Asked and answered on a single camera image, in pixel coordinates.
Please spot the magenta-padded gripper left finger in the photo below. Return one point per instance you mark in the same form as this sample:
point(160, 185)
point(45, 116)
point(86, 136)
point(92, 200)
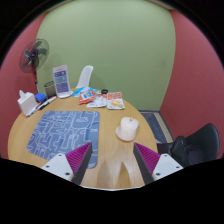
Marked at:
point(58, 164)

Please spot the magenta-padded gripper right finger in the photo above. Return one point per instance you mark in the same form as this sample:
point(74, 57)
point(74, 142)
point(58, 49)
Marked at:
point(164, 165)

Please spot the cream pink computer mouse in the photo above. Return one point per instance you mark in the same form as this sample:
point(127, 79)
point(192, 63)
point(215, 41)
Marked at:
point(127, 129)

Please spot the blue patterned mouse pad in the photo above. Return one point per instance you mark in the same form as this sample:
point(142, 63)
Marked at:
point(63, 131)

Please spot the black office chair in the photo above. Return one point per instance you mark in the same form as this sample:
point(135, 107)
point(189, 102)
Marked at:
point(196, 143)

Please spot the dark blue floor mat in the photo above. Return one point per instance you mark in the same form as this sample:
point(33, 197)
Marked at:
point(156, 126)

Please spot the white whiteboard marker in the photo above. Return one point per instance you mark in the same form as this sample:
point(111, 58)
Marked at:
point(33, 110)

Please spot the black whiteboard marker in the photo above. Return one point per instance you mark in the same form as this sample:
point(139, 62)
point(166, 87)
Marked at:
point(42, 106)

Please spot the white tissue box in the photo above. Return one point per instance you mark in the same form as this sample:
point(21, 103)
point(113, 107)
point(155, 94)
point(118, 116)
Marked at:
point(26, 104)

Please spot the blue board eraser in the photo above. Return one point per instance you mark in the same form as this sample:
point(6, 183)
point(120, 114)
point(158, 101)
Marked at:
point(40, 97)

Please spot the white snack pack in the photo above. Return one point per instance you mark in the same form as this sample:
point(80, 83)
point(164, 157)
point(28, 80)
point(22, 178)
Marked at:
point(97, 102)

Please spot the red snack pack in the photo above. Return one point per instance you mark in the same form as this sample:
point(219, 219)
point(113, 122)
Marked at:
point(87, 96)

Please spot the light blue snack pack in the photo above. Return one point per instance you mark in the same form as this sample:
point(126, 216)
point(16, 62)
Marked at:
point(77, 91)

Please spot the black mesh pen cup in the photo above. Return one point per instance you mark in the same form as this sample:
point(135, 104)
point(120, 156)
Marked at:
point(50, 89)

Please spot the orange yellow snack pack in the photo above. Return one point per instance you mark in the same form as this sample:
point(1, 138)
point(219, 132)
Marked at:
point(115, 101)

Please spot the white sign stand blue card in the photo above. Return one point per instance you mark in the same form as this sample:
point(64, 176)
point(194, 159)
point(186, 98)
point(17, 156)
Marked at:
point(62, 80)

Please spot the small black round object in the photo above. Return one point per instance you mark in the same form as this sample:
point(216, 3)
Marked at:
point(104, 91)

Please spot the white plastic chair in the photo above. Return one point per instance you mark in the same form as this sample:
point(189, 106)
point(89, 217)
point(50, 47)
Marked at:
point(85, 76)

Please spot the black standing fan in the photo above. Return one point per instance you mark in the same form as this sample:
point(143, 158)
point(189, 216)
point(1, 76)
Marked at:
point(33, 55)

